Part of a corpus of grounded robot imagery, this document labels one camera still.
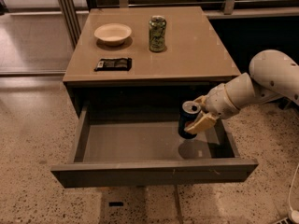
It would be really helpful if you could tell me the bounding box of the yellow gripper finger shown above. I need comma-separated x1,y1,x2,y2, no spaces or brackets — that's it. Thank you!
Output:
184,112,219,134
194,95,206,111

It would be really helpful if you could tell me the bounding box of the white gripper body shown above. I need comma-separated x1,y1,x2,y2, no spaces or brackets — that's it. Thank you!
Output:
205,83,239,119

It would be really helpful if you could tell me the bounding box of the blue pepsi can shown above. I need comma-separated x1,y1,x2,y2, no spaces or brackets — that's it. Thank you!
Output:
178,101,201,139

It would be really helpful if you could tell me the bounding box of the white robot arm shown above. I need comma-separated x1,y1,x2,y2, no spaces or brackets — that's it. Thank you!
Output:
184,49,299,134

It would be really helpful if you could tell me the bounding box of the green soda can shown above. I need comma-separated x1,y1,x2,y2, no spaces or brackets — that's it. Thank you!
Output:
149,15,166,52

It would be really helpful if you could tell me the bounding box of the open top drawer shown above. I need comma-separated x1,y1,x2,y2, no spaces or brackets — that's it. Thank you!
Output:
51,105,258,188

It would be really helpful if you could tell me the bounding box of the brown cabinet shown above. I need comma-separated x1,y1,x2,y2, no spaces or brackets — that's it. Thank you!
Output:
63,7,240,113

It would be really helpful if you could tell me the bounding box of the black snack bag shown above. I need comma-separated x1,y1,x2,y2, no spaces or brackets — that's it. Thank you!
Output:
94,58,132,72

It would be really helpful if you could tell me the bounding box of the white bowl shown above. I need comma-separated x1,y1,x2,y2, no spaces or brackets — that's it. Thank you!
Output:
94,23,132,46

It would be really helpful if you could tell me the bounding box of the white cable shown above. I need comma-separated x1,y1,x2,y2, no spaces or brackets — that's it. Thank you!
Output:
287,165,299,224

